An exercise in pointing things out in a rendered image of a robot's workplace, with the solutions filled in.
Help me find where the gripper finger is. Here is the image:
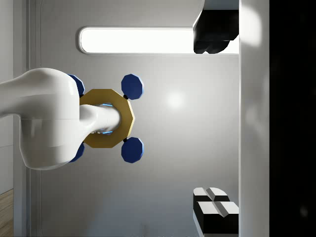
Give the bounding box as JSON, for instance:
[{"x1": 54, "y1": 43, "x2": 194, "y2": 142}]
[
  {"x1": 192, "y1": 187, "x2": 239, "y2": 237},
  {"x1": 192, "y1": 8, "x2": 239, "y2": 55}
]

